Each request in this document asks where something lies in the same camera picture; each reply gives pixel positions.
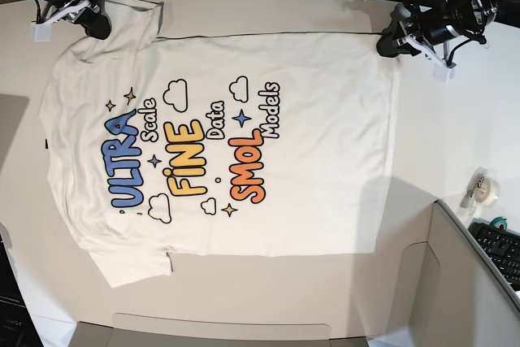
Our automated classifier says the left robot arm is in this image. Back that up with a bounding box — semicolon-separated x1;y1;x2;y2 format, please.
376;0;497;70

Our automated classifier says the black computer keyboard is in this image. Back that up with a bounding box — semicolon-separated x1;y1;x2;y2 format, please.
469;222;519;292

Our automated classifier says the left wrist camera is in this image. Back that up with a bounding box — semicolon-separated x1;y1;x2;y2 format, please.
433;64;455;83

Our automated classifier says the clear tape dispenser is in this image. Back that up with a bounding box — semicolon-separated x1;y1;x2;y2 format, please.
460;167;501;218

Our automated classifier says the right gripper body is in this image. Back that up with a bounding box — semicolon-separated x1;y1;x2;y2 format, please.
36;0;101;24

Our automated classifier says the white printed t-shirt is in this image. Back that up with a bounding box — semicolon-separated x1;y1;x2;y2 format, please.
39;0;400;288

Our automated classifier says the green tape roll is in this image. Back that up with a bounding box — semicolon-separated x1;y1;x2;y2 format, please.
489;217;508;231

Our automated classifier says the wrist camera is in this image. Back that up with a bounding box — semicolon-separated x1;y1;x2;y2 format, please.
30;22;52;42
433;64;455;83

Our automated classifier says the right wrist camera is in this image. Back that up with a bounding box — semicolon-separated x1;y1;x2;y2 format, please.
30;22;52;42

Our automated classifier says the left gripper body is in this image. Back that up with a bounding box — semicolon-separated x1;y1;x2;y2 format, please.
392;3;457;67

